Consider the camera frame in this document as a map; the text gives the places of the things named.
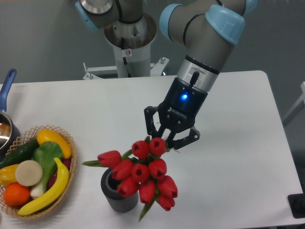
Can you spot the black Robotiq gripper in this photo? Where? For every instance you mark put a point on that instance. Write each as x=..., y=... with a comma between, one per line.
x=176, y=113

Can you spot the red tulip bouquet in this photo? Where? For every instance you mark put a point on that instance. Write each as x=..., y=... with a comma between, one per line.
x=141, y=169

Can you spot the dark grey ribbed vase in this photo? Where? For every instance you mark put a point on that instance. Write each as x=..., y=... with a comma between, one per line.
x=109, y=188

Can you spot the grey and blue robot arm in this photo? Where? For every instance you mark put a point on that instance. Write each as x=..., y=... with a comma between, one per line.
x=208, y=29

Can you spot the purple eggplant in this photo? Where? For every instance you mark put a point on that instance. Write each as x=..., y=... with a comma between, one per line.
x=67, y=163

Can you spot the yellow banana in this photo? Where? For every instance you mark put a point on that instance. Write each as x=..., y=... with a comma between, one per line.
x=51, y=195

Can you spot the green bok choy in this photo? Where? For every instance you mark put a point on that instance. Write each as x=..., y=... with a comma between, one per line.
x=45, y=155

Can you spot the black device at table edge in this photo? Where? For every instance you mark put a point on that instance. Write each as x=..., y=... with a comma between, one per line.
x=297, y=205

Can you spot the woven wicker basket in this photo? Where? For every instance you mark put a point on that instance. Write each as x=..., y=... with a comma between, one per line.
x=20, y=140

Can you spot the beige round wooden disc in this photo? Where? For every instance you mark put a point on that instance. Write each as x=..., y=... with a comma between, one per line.
x=28, y=173

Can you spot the green cucumber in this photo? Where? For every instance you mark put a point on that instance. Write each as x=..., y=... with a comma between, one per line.
x=22, y=153

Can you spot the orange fruit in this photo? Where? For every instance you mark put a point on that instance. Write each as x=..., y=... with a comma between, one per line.
x=16, y=195

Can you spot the yellow bell pepper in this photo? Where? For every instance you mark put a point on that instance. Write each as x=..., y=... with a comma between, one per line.
x=7, y=175

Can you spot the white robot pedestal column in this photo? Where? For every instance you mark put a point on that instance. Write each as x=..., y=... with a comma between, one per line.
x=131, y=45

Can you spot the white frame at right edge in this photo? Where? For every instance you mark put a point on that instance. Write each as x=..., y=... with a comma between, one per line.
x=296, y=108

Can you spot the blue handled saucepan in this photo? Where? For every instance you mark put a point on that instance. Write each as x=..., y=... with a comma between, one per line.
x=8, y=130

